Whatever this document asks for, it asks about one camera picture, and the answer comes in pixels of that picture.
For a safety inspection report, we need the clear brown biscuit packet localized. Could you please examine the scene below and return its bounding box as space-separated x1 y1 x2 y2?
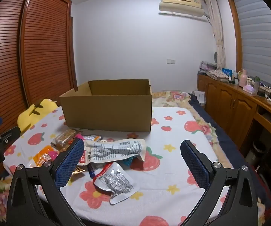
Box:
51 129 80 150

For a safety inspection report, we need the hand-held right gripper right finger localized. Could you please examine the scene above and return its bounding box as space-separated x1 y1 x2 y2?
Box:
180 140 258 226

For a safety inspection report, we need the white fruit print blanket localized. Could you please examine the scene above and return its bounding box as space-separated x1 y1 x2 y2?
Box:
0 106 235 226

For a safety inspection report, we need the navy bed sheet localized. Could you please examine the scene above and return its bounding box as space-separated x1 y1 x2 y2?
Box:
188 93 271 208

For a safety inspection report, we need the pink bottle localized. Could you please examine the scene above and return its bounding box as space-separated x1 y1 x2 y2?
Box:
238 69 248 86

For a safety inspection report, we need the wall air conditioner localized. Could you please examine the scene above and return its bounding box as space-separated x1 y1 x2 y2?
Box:
158 0 205 17

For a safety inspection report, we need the brown cardboard box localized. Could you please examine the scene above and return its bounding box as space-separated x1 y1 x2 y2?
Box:
59 79 153 133

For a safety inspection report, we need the gold snack wrapper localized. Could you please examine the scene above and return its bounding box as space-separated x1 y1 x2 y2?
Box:
70 166 87 178

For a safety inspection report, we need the stack of patterned boxes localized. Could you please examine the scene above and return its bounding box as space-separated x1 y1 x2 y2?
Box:
199 61 230 82

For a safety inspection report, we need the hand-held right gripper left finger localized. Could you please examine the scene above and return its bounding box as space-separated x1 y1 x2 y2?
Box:
6 138 85 226

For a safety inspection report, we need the grey trash bin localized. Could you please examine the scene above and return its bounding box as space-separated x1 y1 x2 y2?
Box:
245 140 266 163

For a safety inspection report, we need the long white snack packet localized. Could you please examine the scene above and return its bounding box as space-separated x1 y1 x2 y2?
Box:
79 138 148 168

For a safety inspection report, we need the grey window blind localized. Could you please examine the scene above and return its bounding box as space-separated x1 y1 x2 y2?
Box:
233 0 271 92

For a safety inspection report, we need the yellow plush toy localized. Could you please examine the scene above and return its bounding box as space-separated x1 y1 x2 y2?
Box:
17 98 58 132

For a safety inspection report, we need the small silver snack packet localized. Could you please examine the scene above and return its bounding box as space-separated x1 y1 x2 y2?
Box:
83 135 102 144

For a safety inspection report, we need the floral quilt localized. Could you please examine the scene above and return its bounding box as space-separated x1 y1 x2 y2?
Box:
0 90 271 219

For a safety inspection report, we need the teal snack packet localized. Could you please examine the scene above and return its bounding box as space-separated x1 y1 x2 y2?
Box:
122 157 137 169

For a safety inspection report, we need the brown slatted wardrobe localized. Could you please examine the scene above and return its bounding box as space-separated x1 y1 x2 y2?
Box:
0 0 78 177

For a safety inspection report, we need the wooden cabinet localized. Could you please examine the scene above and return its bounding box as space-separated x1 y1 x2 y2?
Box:
197 73 271 156

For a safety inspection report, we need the dark blue snack stick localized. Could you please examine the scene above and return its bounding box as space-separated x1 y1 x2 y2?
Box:
87 163 96 179

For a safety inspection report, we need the orange and white snack packet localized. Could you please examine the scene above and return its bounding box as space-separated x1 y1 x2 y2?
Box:
33 145 56 167

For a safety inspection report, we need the wooden window frame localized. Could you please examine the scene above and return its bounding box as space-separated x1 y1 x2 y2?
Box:
226 0 243 71

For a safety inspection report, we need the beige curtain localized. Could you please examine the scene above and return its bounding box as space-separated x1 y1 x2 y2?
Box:
205 0 227 71

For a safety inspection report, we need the white paper bag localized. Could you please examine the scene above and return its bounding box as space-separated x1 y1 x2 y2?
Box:
192 90 207 105

